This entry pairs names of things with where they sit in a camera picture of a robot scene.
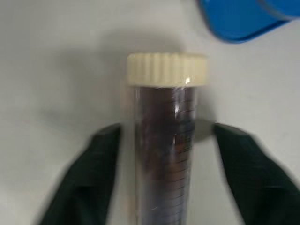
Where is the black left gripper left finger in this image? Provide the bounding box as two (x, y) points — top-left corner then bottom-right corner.
(35, 123), (139, 225)

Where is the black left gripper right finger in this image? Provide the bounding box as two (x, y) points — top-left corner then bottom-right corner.
(212, 122), (300, 225)

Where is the clear test tube cream cap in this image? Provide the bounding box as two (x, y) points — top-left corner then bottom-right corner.
(123, 52), (209, 225)

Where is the blue test tube rack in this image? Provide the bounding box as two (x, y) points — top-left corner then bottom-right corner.
(195, 0), (300, 44)

